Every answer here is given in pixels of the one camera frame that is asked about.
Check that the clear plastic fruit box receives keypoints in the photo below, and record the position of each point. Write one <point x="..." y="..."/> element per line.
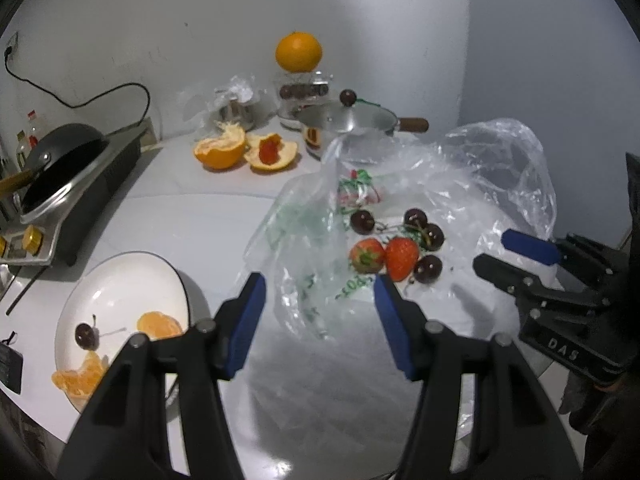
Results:
<point x="302" y="91"/>

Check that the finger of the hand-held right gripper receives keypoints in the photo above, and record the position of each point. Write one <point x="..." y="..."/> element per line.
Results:
<point x="500" y="270"/>
<point x="530" y="246"/>

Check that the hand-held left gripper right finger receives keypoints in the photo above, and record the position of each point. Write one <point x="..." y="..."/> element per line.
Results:
<point x="395" y="330"/>

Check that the half orange with torn peel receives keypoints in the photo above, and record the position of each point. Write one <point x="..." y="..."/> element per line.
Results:
<point x="217" y="152"/>

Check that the dark thin stick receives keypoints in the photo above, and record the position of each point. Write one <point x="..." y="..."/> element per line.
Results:
<point x="25" y="291"/>

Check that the clear plastic bag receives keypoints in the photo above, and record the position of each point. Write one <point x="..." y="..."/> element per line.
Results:
<point x="475" y="175"/>

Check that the crumpled clear plastic wrap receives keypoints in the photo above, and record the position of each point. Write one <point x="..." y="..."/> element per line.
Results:
<point x="240" y="87"/>

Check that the small peeled orange segment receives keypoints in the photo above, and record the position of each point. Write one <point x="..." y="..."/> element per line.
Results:
<point x="159" y="324"/>

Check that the empty orange peel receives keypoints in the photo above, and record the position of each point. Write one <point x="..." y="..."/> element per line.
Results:
<point x="287" y="155"/>

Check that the steel cup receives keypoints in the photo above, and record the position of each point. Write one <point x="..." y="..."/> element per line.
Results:
<point x="240" y="115"/>

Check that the black wok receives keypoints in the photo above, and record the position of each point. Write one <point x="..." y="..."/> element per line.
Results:
<point x="65" y="147"/>

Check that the white plate with black rim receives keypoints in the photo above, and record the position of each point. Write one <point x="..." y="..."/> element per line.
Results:
<point x="125" y="285"/>

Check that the large peeled orange segment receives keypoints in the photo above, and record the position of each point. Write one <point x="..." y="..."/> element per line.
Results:
<point x="79" y="377"/>

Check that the black flat device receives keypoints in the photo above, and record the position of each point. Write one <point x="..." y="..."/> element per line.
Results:
<point x="10" y="365"/>

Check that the clear bottle with red cap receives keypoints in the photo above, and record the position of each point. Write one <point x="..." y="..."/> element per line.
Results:
<point x="34" y="129"/>

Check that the clear bottle with dark cap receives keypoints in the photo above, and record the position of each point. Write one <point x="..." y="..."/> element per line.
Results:
<point x="21" y="150"/>

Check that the grey wall socket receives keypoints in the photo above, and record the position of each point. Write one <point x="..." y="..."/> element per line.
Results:
<point x="11" y="45"/>

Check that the dark red cherry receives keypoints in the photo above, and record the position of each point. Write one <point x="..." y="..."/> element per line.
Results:
<point x="428" y="268"/>
<point x="362" y="221"/>
<point x="86" y="336"/>
<point x="432" y="236"/>
<point x="415" y="218"/>

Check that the whole orange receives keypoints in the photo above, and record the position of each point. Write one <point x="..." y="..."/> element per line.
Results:
<point x="298" y="52"/>

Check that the person's right hand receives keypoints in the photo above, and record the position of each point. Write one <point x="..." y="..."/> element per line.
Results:
<point x="577" y="402"/>

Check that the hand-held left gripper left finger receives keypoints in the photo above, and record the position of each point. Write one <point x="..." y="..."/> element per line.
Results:
<point x="245" y="325"/>

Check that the induction cooker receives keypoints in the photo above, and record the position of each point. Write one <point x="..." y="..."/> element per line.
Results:
<point x="95" y="180"/>

